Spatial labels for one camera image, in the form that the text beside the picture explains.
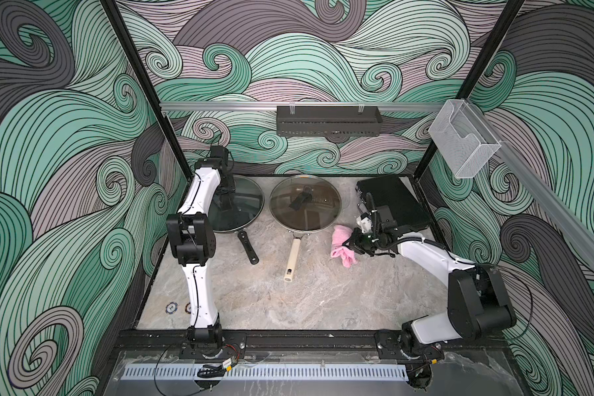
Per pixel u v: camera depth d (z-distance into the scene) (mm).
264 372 698
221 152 811
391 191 1133
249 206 1180
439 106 939
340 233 890
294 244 857
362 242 777
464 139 795
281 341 747
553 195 602
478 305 427
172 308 812
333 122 950
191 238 576
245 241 879
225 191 842
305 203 966
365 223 832
